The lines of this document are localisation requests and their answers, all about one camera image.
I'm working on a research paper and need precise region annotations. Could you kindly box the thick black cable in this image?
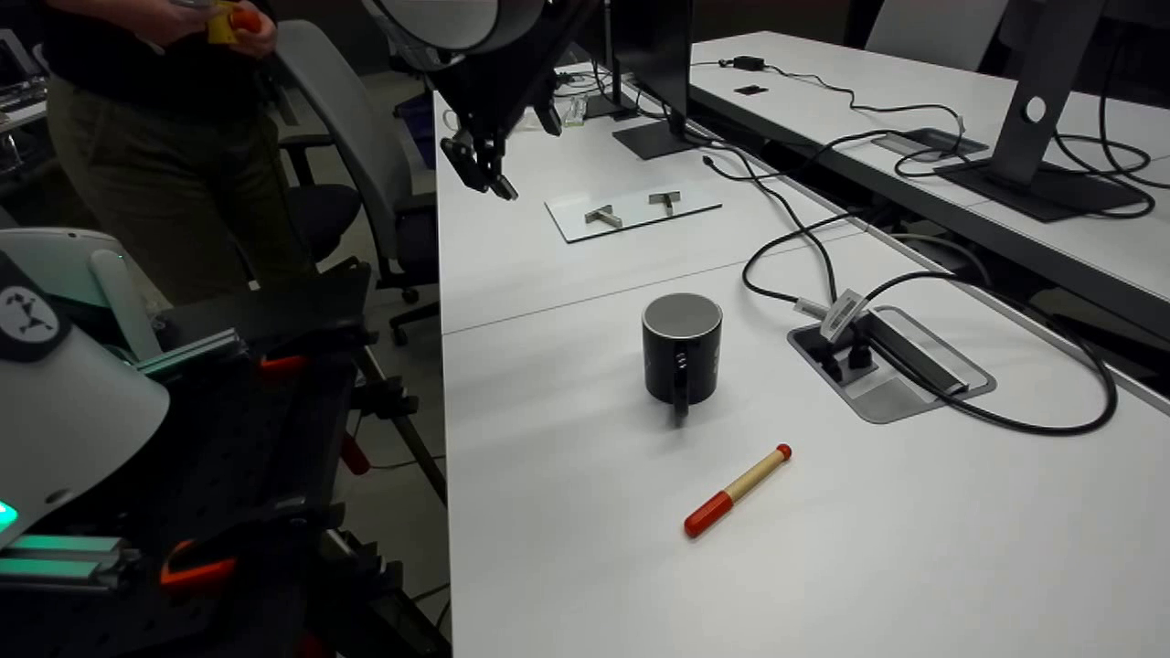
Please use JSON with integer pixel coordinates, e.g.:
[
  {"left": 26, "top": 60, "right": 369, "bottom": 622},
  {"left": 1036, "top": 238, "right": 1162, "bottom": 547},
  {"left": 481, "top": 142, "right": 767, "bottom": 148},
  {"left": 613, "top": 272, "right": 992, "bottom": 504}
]
[{"left": 853, "top": 265, "right": 1118, "bottom": 438}]

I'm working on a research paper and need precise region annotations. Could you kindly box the black clamp with orange grip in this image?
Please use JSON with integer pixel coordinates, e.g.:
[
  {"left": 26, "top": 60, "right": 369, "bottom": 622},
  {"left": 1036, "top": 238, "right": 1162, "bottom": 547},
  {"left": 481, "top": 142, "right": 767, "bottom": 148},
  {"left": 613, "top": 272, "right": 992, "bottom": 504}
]
[
  {"left": 249, "top": 344, "right": 315, "bottom": 381},
  {"left": 332, "top": 425, "right": 375, "bottom": 481},
  {"left": 156, "top": 532, "right": 243, "bottom": 598}
]

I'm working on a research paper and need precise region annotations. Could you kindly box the person in dark clothes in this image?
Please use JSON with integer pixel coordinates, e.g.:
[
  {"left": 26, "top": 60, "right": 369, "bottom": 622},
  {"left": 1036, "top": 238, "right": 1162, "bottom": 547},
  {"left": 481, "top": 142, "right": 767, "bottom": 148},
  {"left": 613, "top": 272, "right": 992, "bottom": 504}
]
[{"left": 34, "top": 0, "right": 312, "bottom": 309}]

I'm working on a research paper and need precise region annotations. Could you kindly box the aluminium rail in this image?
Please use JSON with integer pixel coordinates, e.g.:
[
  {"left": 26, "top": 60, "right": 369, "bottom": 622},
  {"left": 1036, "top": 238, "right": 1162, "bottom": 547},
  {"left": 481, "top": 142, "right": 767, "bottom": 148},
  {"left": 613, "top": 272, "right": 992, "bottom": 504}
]
[{"left": 121, "top": 326, "right": 249, "bottom": 381}]

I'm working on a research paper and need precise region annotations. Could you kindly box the white plug adapter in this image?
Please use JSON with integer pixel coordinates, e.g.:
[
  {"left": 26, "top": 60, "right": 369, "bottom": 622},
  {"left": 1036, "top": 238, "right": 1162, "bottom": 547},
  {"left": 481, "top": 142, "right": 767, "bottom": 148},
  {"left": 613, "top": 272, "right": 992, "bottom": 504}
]
[{"left": 817, "top": 287, "right": 871, "bottom": 345}]

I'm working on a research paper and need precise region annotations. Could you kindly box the bare person hand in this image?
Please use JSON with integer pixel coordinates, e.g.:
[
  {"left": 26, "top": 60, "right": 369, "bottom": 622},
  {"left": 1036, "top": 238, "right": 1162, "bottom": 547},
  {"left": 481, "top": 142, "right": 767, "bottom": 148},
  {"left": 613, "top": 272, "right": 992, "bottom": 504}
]
[
  {"left": 124, "top": 0, "right": 211, "bottom": 51},
  {"left": 226, "top": 4, "right": 285, "bottom": 57}
]

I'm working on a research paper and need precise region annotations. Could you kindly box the large black monitor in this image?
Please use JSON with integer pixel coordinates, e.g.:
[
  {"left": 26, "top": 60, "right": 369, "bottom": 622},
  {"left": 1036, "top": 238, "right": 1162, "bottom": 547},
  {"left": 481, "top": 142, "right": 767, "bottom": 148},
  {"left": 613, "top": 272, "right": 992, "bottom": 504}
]
[{"left": 596, "top": 0, "right": 698, "bottom": 124}]

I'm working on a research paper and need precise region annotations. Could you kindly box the small black docking box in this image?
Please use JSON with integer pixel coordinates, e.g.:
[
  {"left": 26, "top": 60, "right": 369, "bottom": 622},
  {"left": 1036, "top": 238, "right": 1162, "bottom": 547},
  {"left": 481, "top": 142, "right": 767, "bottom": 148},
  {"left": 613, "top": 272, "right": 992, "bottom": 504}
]
[{"left": 875, "top": 124, "right": 995, "bottom": 159}]

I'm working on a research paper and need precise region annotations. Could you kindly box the yellow orange object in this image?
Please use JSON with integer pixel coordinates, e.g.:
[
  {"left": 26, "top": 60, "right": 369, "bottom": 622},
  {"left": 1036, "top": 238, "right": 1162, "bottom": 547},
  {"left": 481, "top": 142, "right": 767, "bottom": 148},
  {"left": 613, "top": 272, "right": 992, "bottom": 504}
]
[{"left": 201, "top": 0, "right": 265, "bottom": 51}]

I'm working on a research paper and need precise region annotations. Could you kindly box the small red wooden bat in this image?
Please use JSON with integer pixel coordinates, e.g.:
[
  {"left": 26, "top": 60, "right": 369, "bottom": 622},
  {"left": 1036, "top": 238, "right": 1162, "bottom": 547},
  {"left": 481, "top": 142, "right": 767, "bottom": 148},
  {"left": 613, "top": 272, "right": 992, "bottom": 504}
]
[{"left": 679, "top": 438, "right": 797, "bottom": 540}]

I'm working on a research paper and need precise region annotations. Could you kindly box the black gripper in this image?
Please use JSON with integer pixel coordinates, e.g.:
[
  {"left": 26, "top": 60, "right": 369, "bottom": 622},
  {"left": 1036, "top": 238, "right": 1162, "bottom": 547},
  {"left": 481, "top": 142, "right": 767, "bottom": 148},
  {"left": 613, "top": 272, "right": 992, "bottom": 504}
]
[{"left": 436, "top": 46, "right": 556, "bottom": 204}]

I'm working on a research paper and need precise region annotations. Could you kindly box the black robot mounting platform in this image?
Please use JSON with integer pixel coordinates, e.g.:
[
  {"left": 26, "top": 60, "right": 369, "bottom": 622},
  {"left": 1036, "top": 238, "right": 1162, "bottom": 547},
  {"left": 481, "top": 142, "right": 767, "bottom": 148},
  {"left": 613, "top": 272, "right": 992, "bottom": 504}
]
[{"left": 132, "top": 253, "right": 453, "bottom": 658}]

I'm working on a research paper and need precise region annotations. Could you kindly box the grey table cable box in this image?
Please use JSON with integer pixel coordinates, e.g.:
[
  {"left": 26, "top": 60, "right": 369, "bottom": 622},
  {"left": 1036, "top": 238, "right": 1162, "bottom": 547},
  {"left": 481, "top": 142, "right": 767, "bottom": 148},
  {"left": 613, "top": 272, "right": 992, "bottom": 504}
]
[{"left": 785, "top": 302, "right": 998, "bottom": 427}]

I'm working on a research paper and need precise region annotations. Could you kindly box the black monitor stand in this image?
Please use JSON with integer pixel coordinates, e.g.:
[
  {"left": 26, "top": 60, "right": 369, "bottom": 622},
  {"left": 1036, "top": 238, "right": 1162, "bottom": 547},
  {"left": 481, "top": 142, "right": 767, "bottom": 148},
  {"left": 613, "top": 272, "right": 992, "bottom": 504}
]
[{"left": 936, "top": 0, "right": 1160, "bottom": 225}]

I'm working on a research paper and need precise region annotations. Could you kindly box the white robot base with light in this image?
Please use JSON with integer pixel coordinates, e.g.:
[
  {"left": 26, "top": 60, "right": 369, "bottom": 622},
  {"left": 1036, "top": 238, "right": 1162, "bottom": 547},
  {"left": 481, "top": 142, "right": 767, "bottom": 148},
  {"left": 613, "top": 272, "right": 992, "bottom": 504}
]
[{"left": 0, "top": 222, "right": 176, "bottom": 589}]

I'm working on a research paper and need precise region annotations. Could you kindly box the thin black desk cable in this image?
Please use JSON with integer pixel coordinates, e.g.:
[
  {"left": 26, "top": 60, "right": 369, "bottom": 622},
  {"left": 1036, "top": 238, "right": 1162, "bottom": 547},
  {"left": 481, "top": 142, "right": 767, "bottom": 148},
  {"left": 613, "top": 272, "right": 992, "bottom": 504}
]
[{"left": 729, "top": 51, "right": 981, "bottom": 157}]

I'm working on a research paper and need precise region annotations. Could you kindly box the black cable with plug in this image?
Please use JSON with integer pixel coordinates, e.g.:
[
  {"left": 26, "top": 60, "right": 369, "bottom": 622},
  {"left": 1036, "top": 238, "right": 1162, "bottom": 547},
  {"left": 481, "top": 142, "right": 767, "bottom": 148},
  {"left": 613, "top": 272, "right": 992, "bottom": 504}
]
[{"left": 698, "top": 142, "right": 846, "bottom": 302}]

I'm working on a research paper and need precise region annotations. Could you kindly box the white flat board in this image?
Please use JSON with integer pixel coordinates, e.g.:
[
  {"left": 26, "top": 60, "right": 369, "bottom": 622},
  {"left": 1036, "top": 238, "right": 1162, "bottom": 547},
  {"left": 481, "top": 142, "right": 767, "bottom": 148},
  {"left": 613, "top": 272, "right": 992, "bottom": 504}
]
[{"left": 541, "top": 186, "right": 725, "bottom": 247}]

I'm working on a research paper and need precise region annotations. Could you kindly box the black mug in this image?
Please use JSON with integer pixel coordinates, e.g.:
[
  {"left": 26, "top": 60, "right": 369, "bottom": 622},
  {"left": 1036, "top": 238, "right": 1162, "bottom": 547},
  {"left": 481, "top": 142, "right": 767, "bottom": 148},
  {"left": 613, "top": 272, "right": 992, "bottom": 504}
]
[{"left": 641, "top": 287, "right": 729, "bottom": 427}]

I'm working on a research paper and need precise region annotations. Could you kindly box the looping black cable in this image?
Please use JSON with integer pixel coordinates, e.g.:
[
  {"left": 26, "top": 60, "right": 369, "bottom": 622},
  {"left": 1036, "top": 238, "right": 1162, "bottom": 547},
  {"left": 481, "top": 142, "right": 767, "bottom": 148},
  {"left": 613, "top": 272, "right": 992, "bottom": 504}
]
[{"left": 739, "top": 208, "right": 856, "bottom": 308}]

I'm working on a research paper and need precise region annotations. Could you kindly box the black monitor stand base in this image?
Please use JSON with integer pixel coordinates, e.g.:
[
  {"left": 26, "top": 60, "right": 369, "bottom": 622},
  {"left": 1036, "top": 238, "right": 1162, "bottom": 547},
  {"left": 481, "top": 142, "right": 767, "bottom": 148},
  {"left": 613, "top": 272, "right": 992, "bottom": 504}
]
[{"left": 612, "top": 113, "right": 711, "bottom": 164}]

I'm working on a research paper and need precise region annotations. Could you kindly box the grey office chair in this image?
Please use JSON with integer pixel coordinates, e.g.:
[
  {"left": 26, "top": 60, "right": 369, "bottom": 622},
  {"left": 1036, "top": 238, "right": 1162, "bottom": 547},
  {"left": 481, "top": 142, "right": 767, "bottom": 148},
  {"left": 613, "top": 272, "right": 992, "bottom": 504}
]
[{"left": 269, "top": 15, "right": 445, "bottom": 345}]

